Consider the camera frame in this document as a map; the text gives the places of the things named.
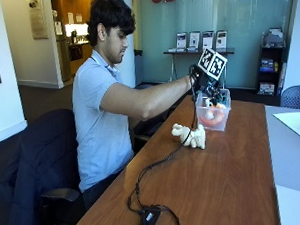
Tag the black shelf unit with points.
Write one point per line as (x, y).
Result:
(270, 64)

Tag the framed leaflet stand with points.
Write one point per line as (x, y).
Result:
(194, 39)
(208, 39)
(181, 40)
(221, 39)

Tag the blue mesh chair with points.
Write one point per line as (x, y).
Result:
(297, 97)

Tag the wall poster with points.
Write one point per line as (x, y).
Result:
(37, 13)

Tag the white cube of black markers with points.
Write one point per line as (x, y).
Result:
(212, 63)

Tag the narrow console table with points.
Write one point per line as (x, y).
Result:
(196, 51)

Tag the dark office chair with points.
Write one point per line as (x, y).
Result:
(40, 174)

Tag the orange and white soft toy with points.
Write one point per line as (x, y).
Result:
(212, 116)

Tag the black hub box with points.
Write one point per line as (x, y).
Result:
(148, 218)

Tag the white paper sheet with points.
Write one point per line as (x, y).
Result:
(294, 123)

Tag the clear plastic bin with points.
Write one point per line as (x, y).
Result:
(212, 118)

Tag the the person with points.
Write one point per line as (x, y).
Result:
(99, 123)

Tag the cream soft toy dog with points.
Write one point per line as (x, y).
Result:
(191, 135)

